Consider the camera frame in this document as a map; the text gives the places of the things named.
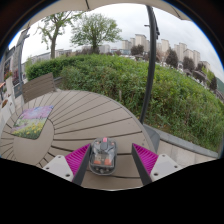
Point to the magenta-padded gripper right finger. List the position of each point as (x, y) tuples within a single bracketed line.
[(165, 166)]

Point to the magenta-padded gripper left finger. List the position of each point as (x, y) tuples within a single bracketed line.
[(58, 166)]

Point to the floral print mouse pad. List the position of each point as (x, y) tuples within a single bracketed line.
[(32, 121)]

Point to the green hedge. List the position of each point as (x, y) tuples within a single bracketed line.
[(160, 96)]

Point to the white flower planter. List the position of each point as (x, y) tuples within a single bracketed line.
[(6, 111)]

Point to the slatted wooden chair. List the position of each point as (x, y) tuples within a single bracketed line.
[(38, 87)]

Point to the dark curved umbrella pole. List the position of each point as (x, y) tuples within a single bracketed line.
[(150, 73)]

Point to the distant apartment buildings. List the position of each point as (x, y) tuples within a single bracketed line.
[(181, 51)]

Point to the sparse thin-trunked tree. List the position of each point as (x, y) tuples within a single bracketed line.
[(52, 36)]

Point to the round leafy tree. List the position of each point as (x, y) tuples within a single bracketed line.
[(95, 31)]

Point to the beige umbrella canopy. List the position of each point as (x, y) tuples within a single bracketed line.
[(100, 4)]

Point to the dark sign post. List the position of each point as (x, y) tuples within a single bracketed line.
[(20, 60)]

